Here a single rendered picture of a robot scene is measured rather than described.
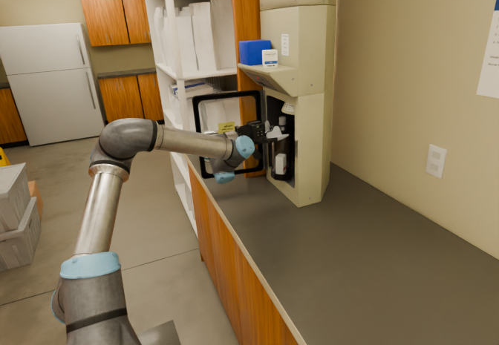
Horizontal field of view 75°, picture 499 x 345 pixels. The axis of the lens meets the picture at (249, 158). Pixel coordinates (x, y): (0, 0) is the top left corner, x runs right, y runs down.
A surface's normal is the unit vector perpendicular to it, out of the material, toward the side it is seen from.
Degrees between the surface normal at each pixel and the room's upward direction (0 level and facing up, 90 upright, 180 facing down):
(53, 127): 90
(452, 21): 90
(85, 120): 90
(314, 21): 90
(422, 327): 0
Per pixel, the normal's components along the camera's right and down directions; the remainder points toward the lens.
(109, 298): 0.70, -0.47
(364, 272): -0.05, -0.92
